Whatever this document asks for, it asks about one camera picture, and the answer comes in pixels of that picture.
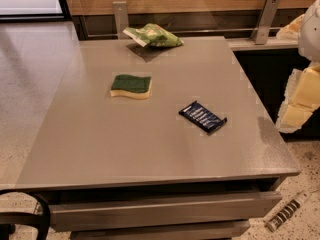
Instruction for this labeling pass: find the dark blue rxbar wrapper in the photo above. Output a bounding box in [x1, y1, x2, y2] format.
[179, 101, 227, 135]

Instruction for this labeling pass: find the grey table drawer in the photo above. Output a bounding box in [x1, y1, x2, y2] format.
[50, 191, 281, 232]

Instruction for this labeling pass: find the right metal bracket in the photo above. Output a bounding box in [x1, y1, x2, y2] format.
[250, 0, 281, 45]

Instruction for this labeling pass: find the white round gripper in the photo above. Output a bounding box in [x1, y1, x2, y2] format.
[276, 0, 320, 133]

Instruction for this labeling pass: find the green and yellow sponge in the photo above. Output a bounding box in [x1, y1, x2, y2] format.
[110, 74, 152, 100]

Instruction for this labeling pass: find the white power strip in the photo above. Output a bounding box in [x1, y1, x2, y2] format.
[265, 190, 312, 232]

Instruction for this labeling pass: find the left metal bracket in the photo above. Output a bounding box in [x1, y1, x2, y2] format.
[113, 1, 129, 39]

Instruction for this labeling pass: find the metal bracket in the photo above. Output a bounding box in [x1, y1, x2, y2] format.
[113, 1, 129, 39]
[250, 0, 281, 45]

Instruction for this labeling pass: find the black chair back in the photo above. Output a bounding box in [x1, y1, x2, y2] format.
[0, 192, 51, 240]

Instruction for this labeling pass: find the green chip bag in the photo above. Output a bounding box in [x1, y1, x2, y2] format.
[123, 23, 183, 48]

